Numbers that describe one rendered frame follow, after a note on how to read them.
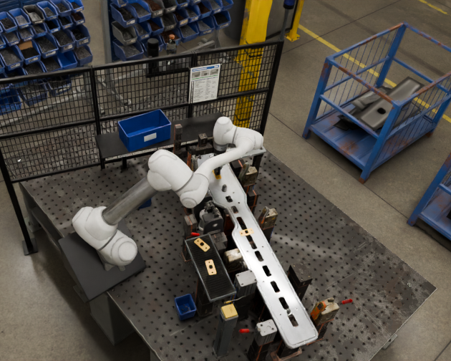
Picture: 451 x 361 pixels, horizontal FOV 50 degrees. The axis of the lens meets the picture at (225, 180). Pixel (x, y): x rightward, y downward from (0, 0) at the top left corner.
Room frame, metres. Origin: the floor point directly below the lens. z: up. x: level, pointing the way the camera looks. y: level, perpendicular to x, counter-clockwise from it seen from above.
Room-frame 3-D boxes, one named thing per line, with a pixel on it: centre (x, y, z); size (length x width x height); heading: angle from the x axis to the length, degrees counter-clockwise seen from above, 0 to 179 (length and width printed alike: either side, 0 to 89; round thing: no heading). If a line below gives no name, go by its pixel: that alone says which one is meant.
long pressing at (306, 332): (1.69, -0.18, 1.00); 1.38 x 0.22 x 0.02; 29
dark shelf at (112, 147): (2.39, 0.45, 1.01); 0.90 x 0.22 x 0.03; 119
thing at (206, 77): (2.64, 0.24, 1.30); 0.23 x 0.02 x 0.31; 119
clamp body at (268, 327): (1.11, -0.31, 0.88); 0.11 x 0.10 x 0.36; 119
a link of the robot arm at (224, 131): (2.11, 0.05, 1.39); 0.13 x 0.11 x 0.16; 82
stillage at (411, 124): (3.93, -1.40, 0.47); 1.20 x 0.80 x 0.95; 137
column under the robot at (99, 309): (1.54, 0.59, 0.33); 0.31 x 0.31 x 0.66; 48
